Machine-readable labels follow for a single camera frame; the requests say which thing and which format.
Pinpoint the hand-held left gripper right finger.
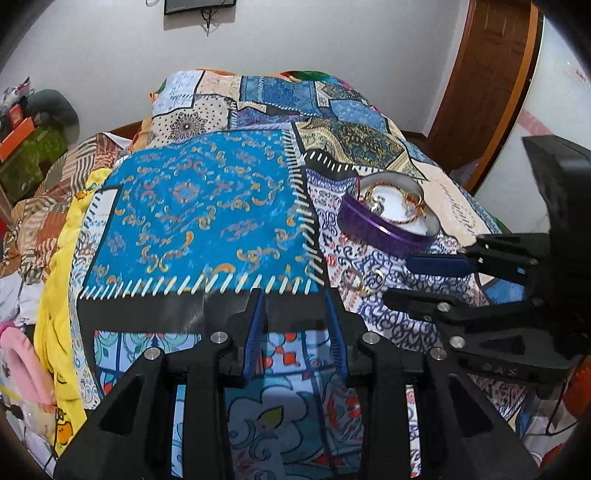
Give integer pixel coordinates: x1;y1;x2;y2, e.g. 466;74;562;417
323;288;541;480

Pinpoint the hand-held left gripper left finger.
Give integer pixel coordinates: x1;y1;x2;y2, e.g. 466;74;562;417
53;288;269;480

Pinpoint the pile of small toys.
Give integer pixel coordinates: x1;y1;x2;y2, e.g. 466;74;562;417
0;76;33;116

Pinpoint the purple heart-shaped jewelry box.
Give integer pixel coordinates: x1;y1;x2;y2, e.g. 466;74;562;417
336;172;442;259

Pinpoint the wooden bed frame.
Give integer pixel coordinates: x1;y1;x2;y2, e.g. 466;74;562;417
99;120;149;140

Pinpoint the flat orange box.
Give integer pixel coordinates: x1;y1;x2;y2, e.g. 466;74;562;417
0;117;36;162

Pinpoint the small black wall monitor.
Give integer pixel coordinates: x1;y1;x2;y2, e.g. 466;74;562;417
164;0;238;16

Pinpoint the grey plush toy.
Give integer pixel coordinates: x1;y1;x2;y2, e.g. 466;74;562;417
25;89;82;144

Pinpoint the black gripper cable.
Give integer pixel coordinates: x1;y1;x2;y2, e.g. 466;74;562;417
544;387;583;438

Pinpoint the brown striped blanket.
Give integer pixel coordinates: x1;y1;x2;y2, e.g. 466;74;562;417
0;133;136;288

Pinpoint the red bead bracelet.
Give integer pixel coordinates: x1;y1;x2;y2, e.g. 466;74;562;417
356;175;427;226

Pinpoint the yellow quilt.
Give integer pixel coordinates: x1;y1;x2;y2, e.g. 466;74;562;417
34;168;117;459

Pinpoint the green box with clutter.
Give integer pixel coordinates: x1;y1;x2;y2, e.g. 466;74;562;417
0;124;71;205

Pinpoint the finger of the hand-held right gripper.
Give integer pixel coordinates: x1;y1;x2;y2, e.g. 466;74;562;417
382;287;578;400
405;233;553;282

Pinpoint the patchwork printed blanket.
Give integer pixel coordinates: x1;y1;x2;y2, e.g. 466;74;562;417
69;69;532;480

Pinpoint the wooden door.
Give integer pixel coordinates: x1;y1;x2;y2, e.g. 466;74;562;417
427;0;544;193

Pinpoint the gold hoop ring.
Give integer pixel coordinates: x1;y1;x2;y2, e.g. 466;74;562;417
341;268;366;291
359;268;387;296

